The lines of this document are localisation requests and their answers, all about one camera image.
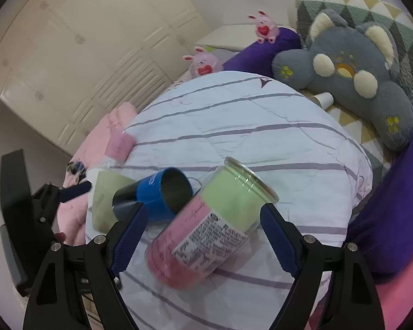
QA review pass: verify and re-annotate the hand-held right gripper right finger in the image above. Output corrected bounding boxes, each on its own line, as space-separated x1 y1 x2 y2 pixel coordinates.
259 203 386 330

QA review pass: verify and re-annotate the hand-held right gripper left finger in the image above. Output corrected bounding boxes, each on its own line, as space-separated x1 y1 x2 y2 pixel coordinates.
22 203 148 330

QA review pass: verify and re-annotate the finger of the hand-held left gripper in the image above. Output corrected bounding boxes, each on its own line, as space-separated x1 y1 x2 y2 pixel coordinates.
59 181 92 203

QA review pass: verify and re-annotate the blue cup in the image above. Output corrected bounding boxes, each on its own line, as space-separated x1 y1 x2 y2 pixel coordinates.
112 167 194 226

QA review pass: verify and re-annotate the pink and green can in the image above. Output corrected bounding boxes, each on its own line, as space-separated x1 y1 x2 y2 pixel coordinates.
145 157 280 289

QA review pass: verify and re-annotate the small pink clear cup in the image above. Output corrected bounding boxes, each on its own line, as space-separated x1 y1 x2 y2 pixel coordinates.
104 131 135 163

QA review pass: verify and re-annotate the white paper cup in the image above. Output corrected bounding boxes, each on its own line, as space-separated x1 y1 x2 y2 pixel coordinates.
311 91 335 109

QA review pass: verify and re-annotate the pink quilt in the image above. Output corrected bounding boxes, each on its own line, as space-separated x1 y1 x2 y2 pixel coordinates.
57 101 139 246

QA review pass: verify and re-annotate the white striped quilt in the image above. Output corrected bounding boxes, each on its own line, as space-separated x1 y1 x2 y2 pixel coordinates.
84 70 374 330

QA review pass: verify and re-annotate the purple cloth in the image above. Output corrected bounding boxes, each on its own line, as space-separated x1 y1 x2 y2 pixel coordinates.
347 93 413 276

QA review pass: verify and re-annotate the pink bed sheet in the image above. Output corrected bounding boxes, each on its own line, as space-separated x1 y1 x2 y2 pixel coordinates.
305 263 413 330

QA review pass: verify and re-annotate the cream wardrobe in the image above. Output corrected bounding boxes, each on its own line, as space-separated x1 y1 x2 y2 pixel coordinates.
0 0 211 157

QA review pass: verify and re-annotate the pink bunny plush toy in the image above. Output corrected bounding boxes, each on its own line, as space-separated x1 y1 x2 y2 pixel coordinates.
247 9 280 44
182 45 224 78

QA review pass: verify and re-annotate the grey plush animal pillow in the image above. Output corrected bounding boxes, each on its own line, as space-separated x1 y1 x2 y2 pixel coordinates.
271 8 413 152

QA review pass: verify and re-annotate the purple bolster pillow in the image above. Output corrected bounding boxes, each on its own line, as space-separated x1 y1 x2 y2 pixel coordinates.
223 27 302 77

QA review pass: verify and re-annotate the white nightstand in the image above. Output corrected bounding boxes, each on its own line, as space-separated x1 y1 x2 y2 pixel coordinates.
195 23 259 51

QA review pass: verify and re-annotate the triangle patterned pillow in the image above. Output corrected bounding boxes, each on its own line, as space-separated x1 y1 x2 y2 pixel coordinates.
294 0 413 179

